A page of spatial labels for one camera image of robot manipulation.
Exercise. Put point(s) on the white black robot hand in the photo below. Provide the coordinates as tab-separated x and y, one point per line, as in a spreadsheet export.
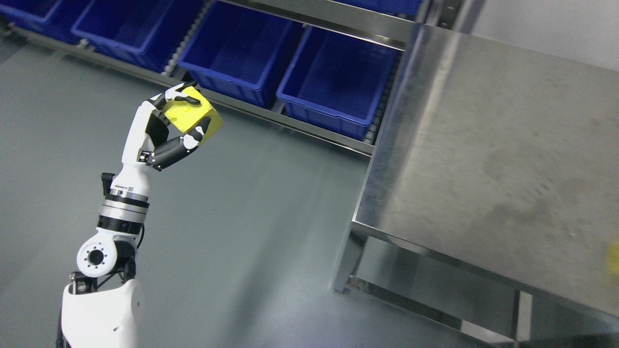
153	143

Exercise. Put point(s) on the yellow foam block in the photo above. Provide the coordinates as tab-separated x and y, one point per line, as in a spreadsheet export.
185	116
612	259

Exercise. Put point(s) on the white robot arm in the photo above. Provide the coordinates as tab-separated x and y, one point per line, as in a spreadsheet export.
103	304

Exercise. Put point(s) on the blue bin lower middle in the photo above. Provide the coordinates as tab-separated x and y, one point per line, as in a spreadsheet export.
241	53

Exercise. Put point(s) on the blue bin lower left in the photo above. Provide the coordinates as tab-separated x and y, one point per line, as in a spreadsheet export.
144	33

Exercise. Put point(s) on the blue bin upper left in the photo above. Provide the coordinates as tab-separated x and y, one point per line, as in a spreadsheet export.
50	18

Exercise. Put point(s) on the blue bin lower right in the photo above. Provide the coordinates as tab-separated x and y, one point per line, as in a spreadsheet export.
336	82

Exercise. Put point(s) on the stainless steel table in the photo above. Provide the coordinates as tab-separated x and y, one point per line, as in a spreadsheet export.
503	162

